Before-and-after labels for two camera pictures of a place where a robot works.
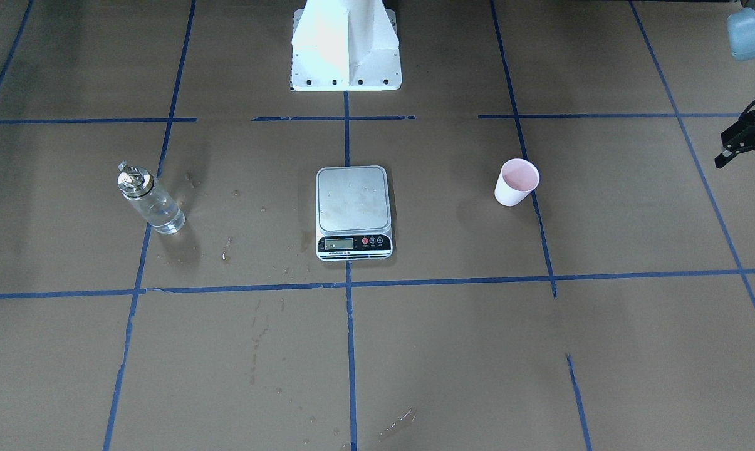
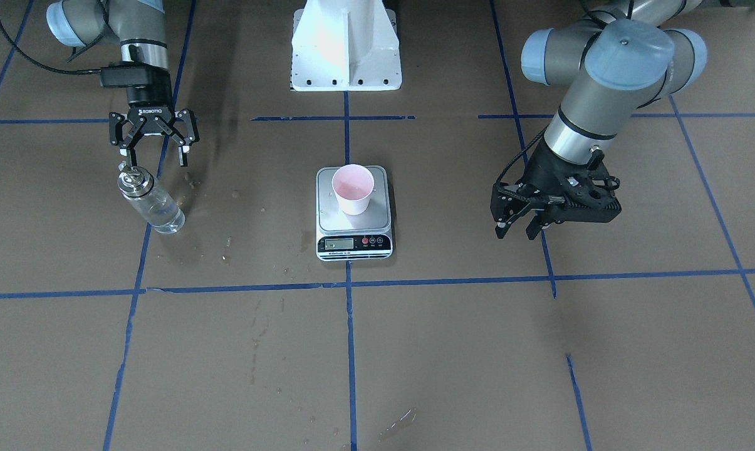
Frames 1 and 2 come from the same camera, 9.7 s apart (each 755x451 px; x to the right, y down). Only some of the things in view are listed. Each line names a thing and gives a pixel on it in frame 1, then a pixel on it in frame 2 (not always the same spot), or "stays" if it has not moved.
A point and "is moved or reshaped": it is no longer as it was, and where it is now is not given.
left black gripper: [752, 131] to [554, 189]
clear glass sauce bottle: [149, 202] stays
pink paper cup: [517, 178] is moved or reshaped
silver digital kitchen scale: [353, 213] stays
